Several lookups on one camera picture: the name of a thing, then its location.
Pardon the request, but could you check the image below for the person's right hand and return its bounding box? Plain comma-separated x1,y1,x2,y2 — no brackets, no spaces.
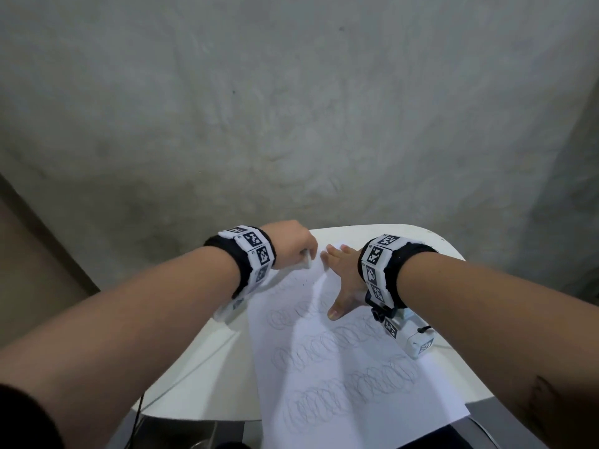
320,244,369,321

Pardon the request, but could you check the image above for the person's left hand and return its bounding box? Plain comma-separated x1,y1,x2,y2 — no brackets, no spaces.
259,220,319,270

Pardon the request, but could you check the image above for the white paper with pencil loops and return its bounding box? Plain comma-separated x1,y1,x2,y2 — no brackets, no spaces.
246,245,471,436

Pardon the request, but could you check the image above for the person's left forearm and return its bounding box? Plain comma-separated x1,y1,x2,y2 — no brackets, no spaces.
0,247,242,449

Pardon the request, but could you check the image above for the person's right forearm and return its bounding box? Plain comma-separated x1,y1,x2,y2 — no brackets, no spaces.
397,251,599,449

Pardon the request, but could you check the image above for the black wristband with marker tags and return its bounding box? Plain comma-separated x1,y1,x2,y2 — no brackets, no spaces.
358,234,439,310
203,224,277,301

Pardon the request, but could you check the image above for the black sleeve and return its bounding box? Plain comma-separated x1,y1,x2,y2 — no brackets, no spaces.
0,382,65,449

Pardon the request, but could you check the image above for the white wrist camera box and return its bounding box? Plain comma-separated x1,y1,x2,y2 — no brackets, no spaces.
365,292,436,360
213,292,251,323

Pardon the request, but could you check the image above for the grey metal chair frame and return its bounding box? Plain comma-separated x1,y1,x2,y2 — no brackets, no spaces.
107,410,263,449

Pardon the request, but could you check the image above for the black cable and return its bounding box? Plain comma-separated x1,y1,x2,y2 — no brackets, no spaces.
129,393,144,449

